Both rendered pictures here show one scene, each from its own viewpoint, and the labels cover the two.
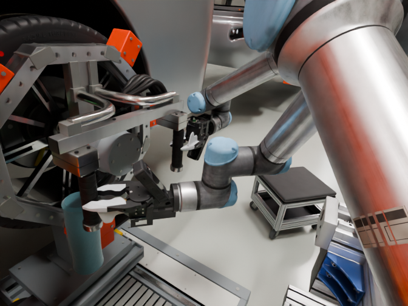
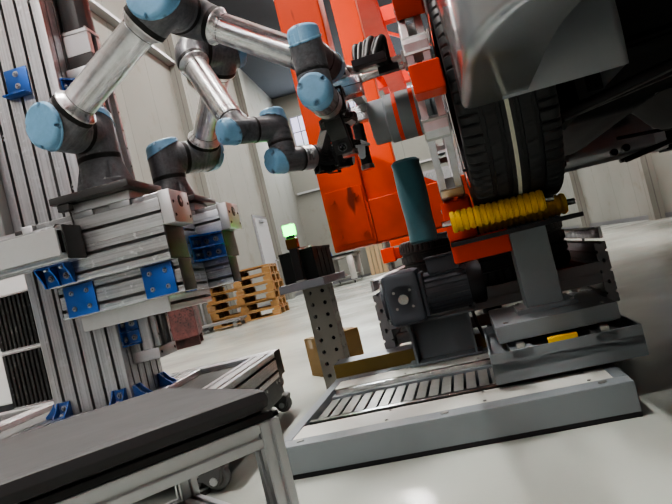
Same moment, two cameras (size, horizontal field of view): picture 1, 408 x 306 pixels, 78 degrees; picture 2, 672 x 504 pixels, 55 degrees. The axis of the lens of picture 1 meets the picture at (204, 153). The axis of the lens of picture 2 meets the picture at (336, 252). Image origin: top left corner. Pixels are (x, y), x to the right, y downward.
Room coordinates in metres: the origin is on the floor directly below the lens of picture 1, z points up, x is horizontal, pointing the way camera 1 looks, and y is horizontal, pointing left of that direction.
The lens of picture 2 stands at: (2.37, -0.50, 0.46)
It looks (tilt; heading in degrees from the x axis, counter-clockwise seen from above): 1 degrees up; 163
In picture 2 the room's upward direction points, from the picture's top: 14 degrees counter-clockwise
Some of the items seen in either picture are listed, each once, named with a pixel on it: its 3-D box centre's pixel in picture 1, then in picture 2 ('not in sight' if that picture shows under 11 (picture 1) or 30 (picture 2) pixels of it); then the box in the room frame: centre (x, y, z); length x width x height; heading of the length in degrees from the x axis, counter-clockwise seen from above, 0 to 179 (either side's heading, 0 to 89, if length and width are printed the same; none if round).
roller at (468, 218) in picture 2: not in sight; (496, 211); (0.86, 0.41, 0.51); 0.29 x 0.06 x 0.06; 63
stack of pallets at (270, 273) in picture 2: not in sight; (246, 295); (-7.99, 0.96, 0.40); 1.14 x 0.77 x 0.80; 68
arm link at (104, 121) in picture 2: not in sight; (92, 133); (0.52, -0.55, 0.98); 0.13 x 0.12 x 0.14; 145
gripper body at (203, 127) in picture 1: (200, 129); (331, 105); (0.88, 0.02, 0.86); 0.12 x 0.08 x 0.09; 153
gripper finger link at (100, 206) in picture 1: (105, 212); not in sight; (0.44, 0.20, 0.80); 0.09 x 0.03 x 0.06; 117
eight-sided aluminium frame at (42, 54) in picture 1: (84, 138); (430, 107); (0.71, 0.38, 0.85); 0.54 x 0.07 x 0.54; 153
